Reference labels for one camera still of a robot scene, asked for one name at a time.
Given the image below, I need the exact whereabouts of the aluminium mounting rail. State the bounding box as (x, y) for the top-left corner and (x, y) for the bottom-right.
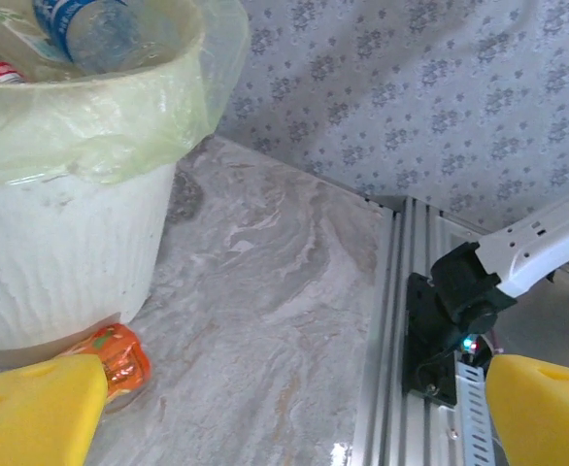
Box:
(350, 193), (494, 466)

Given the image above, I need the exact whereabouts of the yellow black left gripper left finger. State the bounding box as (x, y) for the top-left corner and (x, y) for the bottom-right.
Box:
(0, 352), (109, 466)

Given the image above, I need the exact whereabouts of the orange juice bottle yellow label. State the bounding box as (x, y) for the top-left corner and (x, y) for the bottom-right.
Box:
(55, 322), (152, 405)

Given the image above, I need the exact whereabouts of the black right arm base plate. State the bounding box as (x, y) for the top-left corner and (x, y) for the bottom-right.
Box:
(403, 271), (460, 407)

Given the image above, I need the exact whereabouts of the blue tinted water bottle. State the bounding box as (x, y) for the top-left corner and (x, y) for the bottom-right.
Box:
(31, 0), (182, 77)

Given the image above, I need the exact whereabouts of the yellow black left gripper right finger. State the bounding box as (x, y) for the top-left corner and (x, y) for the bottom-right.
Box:
(486, 353), (569, 466)

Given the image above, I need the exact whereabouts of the grey slotted cable duct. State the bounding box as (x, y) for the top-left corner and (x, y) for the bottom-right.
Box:
(453, 361), (498, 466)

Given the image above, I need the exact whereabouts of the white waste bin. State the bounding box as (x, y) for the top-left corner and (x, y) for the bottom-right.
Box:
(0, 0), (251, 186)

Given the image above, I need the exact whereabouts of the black circuit board with LED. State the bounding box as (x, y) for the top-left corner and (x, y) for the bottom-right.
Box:
(458, 333), (490, 365)

